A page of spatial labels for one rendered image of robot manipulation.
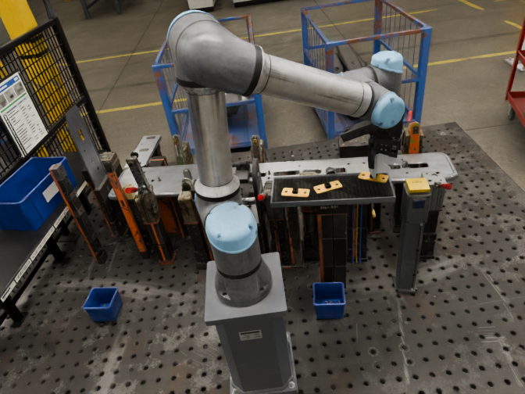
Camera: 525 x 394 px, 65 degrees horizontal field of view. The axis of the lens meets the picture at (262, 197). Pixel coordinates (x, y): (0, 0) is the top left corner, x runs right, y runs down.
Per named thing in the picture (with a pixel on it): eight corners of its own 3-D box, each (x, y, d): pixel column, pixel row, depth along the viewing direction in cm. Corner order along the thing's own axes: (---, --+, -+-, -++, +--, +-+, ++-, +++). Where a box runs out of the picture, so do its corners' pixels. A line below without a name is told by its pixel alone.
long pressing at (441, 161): (444, 149, 167) (444, 146, 166) (461, 181, 150) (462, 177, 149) (124, 170, 186) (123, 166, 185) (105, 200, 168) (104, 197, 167)
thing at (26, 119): (50, 134, 188) (18, 68, 170) (23, 160, 170) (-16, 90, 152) (46, 134, 188) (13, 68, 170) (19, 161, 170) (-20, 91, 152)
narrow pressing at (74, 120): (107, 174, 182) (76, 103, 161) (97, 190, 173) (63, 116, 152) (105, 174, 182) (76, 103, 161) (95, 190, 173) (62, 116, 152)
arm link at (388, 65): (362, 54, 103) (392, 46, 104) (361, 95, 109) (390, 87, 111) (380, 63, 96) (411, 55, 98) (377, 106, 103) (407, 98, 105)
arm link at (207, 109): (207, 248, 106) (170, 24, 74) (195, 214, 117) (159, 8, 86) (251, 236, 109) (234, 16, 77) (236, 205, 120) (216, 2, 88)
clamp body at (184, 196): (219, 252, 177) (201, 182, 155) (214, 273, 168) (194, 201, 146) (198, 253, 178) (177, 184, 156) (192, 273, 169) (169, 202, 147)
